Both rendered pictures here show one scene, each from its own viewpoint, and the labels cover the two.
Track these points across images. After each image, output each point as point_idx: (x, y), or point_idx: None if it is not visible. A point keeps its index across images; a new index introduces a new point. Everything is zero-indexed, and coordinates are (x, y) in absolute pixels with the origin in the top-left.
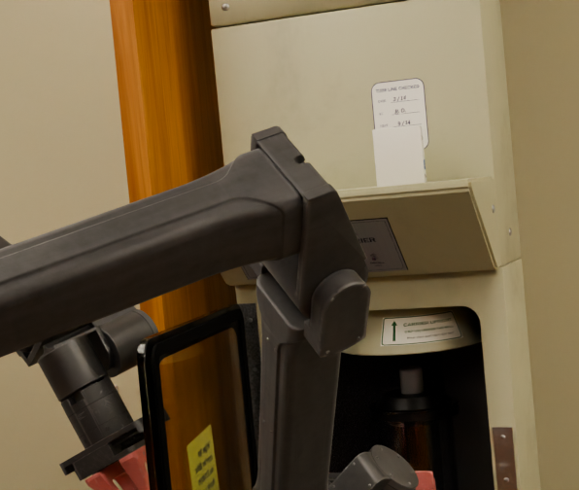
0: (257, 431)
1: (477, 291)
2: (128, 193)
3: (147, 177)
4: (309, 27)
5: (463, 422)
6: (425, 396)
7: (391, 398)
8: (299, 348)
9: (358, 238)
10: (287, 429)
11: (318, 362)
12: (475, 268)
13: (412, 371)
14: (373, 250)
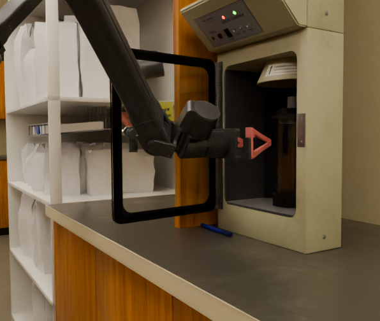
0: (219, 119)
1: (296, 41)
2: (173, 11)
3: (177, 2)
4: None
5: None
6: (292, 107)
7: (278, 109)
8: (69, 2)
9: (238, 14)
10: (98, 58)
11: (89, 15)
12: (289, 26)
13: (291, 97)
14: (246, 21)
